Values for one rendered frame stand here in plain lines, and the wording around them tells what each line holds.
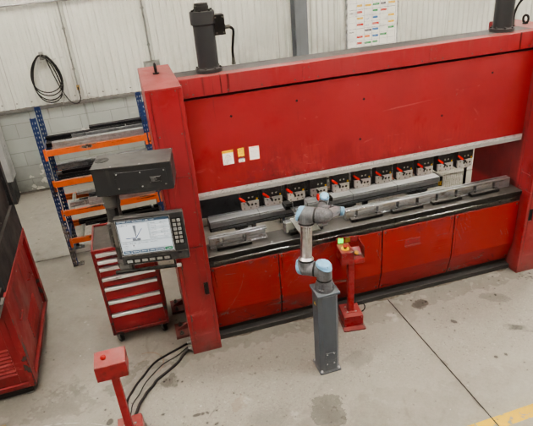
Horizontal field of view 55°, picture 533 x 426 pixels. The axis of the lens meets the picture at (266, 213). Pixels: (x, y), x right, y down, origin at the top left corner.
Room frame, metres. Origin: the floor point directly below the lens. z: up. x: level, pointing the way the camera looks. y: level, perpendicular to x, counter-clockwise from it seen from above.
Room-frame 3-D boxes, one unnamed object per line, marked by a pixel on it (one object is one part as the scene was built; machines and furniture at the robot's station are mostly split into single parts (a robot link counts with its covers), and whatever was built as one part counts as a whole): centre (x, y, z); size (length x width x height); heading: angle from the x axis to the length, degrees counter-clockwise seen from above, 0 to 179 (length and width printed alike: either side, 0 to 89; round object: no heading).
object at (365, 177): (4.03, -0.84, 1.26); 0.15 x 0.09 x 0.17; 103
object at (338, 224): (4.01, -0.92, 0.85); 3.00 x 0.21 x 0.04; 103
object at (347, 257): (3.68, -0.68, 0.75); 0.20 x 0.16 x 0.18; 96
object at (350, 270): (3.68, -0.68, 0.39); 0.05 x 0.05 x 0.54; 6
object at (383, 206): (4.20, -1.50, 0.92); 1.67 x 0.06 x 0.10; 103
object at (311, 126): (4.05, -0.91, 1.74); 3.00 x 0.08 x 0.80; 103
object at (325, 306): (3.14, -0.39, 0.39); 0.18 x 0.18 x 0.77; 15
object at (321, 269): (3.15, -0.38, 0.94); 0.13 x 0.12 x 0.14; 66
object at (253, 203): (3.80, 0.14, 1.26); 0.15 x 0.09 x 0.17; 103
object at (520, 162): (4.60, -2.45, 1.15); 0.85 x 0.25 x 2.30; 13
